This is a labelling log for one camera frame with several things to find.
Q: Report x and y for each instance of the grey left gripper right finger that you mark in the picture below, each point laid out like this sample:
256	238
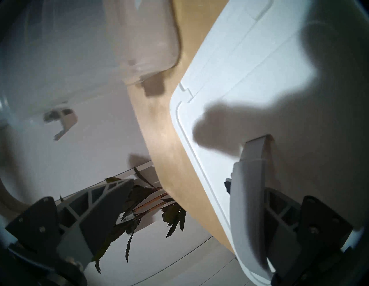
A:
317	227

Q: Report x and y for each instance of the tall green leafy plant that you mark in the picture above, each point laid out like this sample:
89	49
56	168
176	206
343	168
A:
150	199

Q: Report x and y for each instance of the white plant label tag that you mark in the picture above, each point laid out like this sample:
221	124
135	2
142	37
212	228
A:
125	219

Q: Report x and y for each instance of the light wooden table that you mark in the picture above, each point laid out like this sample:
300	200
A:
161	138

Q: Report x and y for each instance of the clear plastic storage container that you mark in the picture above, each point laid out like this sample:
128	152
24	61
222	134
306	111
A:
138	34

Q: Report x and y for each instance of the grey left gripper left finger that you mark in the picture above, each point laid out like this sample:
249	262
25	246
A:
86	219

